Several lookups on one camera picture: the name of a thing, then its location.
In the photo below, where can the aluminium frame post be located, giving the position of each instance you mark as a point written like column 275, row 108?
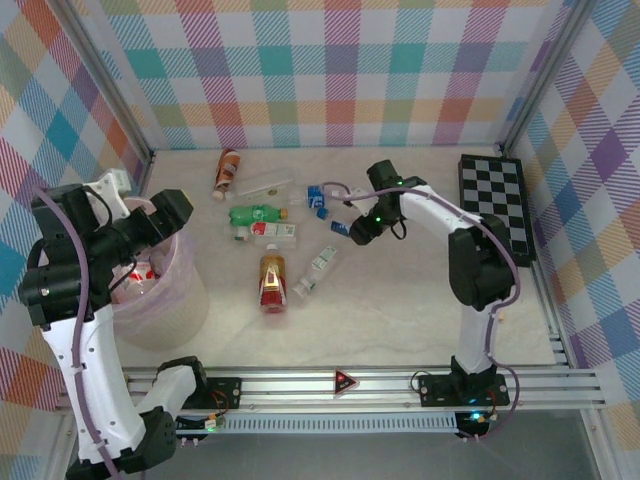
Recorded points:
column 545, row 75
column 100, row 75

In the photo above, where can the small clear bottle green label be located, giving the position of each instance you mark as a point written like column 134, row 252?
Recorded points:
column 324, row 259

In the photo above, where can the red triangle warning sign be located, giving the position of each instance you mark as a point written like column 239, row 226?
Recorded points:
column 345, row 382

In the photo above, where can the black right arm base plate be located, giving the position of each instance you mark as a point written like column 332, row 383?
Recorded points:
column 435, row 389

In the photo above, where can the green plastic bottle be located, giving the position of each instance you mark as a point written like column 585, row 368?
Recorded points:
column 252, row 213

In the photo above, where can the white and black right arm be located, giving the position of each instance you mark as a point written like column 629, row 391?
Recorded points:
column 480, row 270

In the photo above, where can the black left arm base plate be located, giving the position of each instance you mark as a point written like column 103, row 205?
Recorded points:
column 227, row 390

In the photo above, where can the black white checkerboard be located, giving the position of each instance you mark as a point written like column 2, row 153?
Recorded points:
column 500, row 210

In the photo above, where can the clear bottle blue-striped label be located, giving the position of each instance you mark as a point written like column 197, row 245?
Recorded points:
column 340, row 228

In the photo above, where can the small circuit board green LED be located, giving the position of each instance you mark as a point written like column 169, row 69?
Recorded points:
column 202, row 424
column 475, row 420

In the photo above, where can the red gold tea bottle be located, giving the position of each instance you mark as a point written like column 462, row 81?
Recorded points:
column 273, row 285

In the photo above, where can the brown label drink bottle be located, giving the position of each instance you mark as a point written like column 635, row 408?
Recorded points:
column 227, row 170

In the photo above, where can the white round waste bin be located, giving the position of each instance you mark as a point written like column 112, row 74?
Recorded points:
column 170, row 320

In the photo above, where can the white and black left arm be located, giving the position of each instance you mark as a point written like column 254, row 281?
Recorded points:
column 95, row 380

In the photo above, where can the aluminium mounting rail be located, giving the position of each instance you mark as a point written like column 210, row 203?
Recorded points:
column 290, row 385

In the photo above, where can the small bottle blue label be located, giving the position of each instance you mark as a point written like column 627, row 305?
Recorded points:
column 316, row 196

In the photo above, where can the purple plastic bin liner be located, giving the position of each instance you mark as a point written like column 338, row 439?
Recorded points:
column 181, row 250

